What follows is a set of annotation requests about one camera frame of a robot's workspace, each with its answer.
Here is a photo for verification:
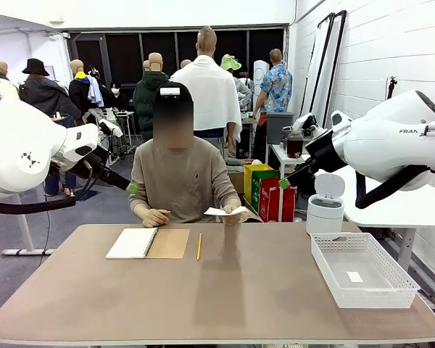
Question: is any cream jacket mannequin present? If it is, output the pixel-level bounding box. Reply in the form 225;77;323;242
0;60;21;102

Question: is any white background desk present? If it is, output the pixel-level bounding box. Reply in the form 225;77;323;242
114;110;137;153

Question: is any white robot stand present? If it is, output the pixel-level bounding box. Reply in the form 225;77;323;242
1;194;55;257

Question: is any grey bin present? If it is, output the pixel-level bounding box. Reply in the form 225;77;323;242
266;112;295;146

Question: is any person's right hand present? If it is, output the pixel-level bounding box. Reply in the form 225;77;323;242
141;209;171;228

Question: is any yellow scarf mannequin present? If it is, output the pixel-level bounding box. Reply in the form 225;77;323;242
68;59;106;124

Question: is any tall white appliance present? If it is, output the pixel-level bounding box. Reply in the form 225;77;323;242
252;59;270;109

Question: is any dark-haired background person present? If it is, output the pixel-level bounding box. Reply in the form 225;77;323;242
108;81;130;112

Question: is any dark brown glass jar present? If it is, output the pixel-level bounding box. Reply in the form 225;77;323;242
286;130;305;160

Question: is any person's left forearm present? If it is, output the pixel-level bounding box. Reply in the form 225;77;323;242
219;186;241;204

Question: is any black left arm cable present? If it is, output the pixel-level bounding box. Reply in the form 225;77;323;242
0;144;113;215

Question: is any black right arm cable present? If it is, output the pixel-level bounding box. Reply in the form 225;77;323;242
355;165;435;210

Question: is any black tripod stand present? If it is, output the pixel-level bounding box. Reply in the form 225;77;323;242
386;75;399;102

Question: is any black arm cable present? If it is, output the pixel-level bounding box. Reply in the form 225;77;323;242
0;144;113;215
355;165;435;210

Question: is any person in beige sweater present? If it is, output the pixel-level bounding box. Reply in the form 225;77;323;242
128;81;242;224

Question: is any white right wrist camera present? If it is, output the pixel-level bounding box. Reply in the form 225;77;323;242
291;112;320;138

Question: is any dark green jacket mannequin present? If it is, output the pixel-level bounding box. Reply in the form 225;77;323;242
133;52;170;142

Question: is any person's right forearm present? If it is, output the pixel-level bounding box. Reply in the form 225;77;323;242
129;201;149;220

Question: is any cardboard box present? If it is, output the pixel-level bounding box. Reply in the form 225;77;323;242
225;170;246;199

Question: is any white torn notebook sheet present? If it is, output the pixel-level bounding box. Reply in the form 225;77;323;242
204;206;248;218

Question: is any spiral notebook brown cover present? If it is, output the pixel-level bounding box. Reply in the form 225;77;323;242
105;227;191;260

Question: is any grey folded cloth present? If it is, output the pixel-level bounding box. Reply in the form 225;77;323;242
224;156;254;174

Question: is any yellow bag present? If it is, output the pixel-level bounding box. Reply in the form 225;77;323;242
243;163;275;213

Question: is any black-framed white panel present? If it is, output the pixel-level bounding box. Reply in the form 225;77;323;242
297;12;336;126
310;9;348;123

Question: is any small white table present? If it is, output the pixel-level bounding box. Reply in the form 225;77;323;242
270;144;311;182

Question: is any green bag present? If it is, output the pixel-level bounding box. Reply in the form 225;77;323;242
251;170;281;215

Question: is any white lidded trash bin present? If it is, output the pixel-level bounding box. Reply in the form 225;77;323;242
306;173;346;236

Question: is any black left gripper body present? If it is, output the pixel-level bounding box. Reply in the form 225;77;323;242
69;144;112;181

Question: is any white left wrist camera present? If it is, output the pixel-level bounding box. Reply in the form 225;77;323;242
98;118;124;138

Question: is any white perforated plastic basket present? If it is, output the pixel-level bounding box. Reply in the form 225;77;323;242
310;232;421;310

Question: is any white draped mannequin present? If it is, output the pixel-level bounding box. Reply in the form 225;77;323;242
169;25;243;157

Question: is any green hat mannequin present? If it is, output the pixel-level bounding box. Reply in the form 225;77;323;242
220;54;254;112

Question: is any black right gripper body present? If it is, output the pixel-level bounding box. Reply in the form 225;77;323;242
303;129;346;174

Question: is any black hat mannequin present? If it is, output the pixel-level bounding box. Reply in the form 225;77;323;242
19;57;83;120

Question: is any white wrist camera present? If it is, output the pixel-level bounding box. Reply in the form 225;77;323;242
98;118;124;138
291;112;320;138

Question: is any person's left hand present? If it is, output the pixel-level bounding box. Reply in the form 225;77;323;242
223;198;242;226

